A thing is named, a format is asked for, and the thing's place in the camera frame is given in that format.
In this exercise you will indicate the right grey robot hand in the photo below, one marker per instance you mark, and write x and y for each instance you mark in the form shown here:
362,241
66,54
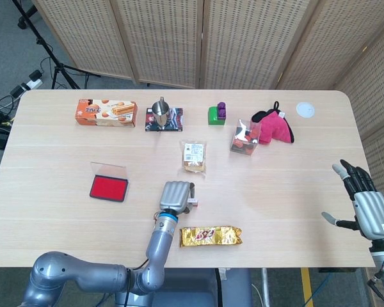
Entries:
374,211

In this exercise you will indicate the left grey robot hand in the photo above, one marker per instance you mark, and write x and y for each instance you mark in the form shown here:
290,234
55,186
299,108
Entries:
176,195

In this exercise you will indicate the red white stamp block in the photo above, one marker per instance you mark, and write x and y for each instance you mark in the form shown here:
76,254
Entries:
194,202

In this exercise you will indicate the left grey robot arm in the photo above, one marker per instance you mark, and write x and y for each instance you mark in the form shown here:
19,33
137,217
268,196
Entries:
92,278

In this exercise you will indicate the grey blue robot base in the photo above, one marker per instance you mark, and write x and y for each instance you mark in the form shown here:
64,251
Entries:
185,291

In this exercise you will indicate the bread in clear wrapper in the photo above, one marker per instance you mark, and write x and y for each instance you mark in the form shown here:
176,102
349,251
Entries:
194,155

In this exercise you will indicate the gold foil biscuit pack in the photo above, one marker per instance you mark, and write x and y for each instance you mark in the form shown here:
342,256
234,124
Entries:
211,236

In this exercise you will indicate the red ink pad clear lid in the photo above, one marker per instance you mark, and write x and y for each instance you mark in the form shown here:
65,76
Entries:
108,188

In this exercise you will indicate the stainless steel cup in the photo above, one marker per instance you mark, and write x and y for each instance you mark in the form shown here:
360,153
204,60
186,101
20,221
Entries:
160,115

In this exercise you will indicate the green toy block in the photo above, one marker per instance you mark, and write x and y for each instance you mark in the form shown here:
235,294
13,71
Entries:
213,115

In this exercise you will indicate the clear box with orange contents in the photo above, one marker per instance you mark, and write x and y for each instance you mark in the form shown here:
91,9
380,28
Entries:
244,137

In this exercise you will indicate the purple toy block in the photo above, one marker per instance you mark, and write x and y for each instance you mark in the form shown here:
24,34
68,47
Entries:
222,109

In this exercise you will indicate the orange egg roll box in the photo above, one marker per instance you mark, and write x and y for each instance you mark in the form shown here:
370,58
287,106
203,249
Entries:
105,112

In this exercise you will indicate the pink oven mitt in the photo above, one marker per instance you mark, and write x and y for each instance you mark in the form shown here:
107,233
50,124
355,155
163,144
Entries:
275,128

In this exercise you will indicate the white round table grommet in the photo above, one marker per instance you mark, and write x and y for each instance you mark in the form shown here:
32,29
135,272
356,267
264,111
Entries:
305,109

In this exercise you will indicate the black tripod stand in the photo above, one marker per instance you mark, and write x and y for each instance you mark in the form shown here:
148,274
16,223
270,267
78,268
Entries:
59,68

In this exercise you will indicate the white power strip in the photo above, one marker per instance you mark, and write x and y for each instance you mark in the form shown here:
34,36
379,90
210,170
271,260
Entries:
28,84

